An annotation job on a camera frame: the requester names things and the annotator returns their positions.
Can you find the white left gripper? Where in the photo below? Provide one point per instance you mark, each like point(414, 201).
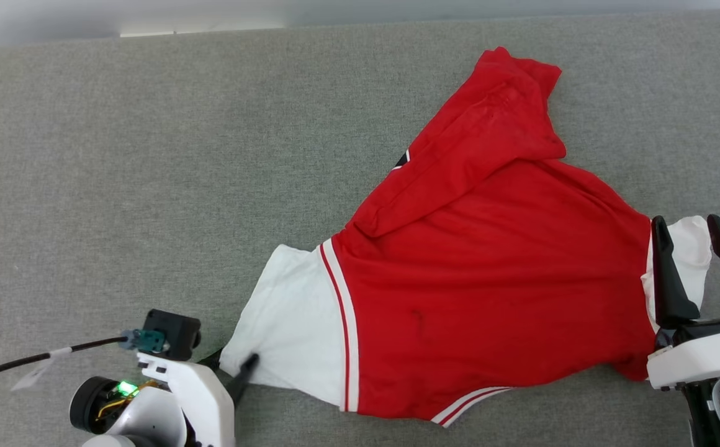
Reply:
point(195, 388)

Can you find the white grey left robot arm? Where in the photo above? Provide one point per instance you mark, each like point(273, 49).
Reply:
point(124, 416)

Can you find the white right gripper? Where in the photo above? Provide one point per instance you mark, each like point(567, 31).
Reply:
point(704, 357)

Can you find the grey fabric sofa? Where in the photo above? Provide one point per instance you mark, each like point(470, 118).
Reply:
point(149, 186)

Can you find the red white basketball jersey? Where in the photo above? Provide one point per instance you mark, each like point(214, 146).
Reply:
point(490, 298)

